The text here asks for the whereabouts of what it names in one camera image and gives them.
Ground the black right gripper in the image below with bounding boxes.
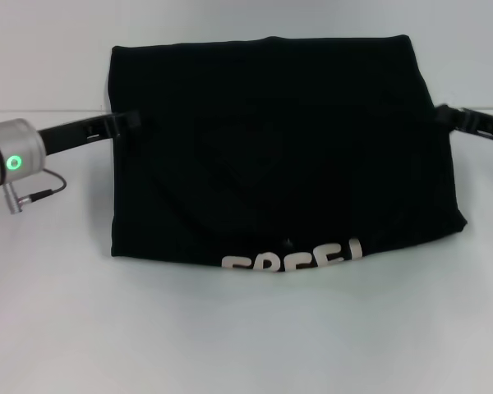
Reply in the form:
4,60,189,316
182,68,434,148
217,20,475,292
434,103,493,147

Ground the black shirt with white print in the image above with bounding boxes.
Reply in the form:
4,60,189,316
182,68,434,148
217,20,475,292
106,34,469,275

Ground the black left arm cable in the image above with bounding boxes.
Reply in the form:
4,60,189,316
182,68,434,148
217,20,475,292
2,169,67,215

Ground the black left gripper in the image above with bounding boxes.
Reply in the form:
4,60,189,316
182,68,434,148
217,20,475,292
36,108,144,159

